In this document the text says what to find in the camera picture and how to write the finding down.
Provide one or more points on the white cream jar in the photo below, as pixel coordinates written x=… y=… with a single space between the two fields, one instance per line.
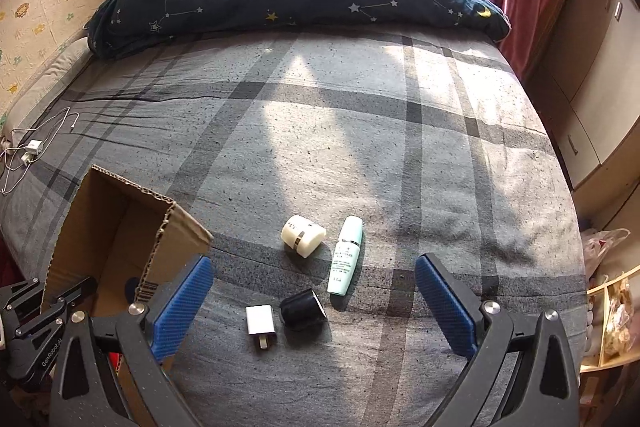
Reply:
x=302 y=235

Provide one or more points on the grey plaid bed sheet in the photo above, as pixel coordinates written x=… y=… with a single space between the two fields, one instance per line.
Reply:
x=424 y=134

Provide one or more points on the cardboard box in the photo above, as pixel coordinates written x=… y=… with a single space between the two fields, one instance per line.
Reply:
x=128 y=237

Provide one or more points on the beige wardrobe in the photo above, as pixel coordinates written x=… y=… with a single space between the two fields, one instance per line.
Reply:
x=586 y=90

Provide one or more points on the white usb charger plug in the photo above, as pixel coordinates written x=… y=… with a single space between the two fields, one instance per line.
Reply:
x=260 y=325

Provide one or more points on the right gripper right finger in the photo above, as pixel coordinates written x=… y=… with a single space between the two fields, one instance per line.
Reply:
x=543 y=386

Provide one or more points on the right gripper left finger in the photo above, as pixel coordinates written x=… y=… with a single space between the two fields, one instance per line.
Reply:
x=110 y=369

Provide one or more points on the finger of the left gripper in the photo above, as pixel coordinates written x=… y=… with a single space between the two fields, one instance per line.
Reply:
x=24 y=295
x=50 y=306

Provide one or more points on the mint green lotion bottle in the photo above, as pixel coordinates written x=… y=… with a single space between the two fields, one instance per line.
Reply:
x=345 y=256

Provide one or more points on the white plastic bag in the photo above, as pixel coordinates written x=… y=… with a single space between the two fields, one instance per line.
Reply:
x=596 y=244

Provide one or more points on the beige pillow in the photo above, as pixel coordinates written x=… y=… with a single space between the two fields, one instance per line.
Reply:
x=42 y=89

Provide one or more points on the white charger with cable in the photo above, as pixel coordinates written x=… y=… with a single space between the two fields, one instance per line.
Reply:
x=32 y=144

